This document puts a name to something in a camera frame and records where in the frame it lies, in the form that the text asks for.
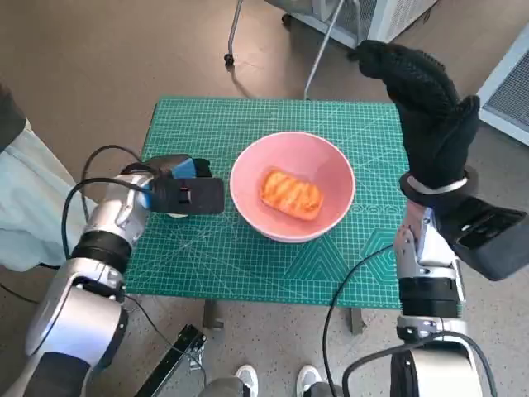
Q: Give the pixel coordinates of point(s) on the grey metal table leg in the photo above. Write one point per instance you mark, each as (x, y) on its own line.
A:
(356, 320)
(212, 314)

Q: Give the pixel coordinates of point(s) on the white shoe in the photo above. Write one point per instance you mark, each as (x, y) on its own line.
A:
(308, 378)
(246, 378)

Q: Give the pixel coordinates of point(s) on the green cutting mat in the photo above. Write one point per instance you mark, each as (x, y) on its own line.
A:
(206, 256)

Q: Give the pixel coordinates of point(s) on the black silver metal rail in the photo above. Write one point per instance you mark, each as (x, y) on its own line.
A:
(186, 343)

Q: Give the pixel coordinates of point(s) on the grey metal chair frame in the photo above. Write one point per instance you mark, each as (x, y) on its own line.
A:
(320, 62)

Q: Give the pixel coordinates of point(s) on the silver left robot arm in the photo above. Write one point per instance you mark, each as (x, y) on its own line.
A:
(74, 314)

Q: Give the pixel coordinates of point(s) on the pale round toy bread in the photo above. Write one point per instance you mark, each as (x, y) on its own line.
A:
(179, 215)

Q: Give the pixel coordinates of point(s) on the orange toasted toy bread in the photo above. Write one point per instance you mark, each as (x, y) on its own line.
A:
(291, 194)

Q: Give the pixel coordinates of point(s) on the white appliance with grille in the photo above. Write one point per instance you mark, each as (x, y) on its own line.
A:
(392, 20)

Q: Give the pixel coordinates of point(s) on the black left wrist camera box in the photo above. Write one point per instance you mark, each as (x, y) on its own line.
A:
(202, 196)

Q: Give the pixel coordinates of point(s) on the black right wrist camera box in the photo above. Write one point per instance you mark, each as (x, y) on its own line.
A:
(487, 244)

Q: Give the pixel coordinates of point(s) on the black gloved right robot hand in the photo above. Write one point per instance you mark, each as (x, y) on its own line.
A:
(438, 136)

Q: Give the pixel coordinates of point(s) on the white vent unit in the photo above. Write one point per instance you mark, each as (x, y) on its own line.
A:
(510, 91)

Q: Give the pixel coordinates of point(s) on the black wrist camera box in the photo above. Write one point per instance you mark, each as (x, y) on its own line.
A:
(487, 244)
(202, 196)

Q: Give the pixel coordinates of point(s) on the pink bowl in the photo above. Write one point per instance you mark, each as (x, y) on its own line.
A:
(289, 149)

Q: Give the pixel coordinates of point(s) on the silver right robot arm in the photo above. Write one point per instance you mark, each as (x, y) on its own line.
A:
(430, 297)

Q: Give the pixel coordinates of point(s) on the person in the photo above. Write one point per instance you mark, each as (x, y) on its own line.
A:
(29, 194)

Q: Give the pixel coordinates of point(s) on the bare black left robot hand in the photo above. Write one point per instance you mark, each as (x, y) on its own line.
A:
(184, 168)

